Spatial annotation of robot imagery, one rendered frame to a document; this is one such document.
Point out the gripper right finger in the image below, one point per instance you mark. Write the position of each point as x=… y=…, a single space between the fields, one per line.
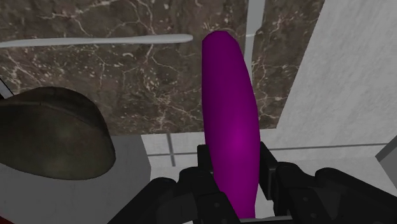
x=310 y=198

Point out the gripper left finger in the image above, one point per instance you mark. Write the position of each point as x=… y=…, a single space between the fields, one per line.
x=189 y=198

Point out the long pale grey rod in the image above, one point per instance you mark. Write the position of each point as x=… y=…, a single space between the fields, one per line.
x=102 y=40

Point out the purple elongated rounded object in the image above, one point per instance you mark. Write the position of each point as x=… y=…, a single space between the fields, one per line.
x=232 y=130

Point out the dark olive domed object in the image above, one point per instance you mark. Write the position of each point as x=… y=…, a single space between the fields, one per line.
x=52 y=136

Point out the grey block furniture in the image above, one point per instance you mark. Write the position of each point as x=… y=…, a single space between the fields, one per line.
x=93 y=198

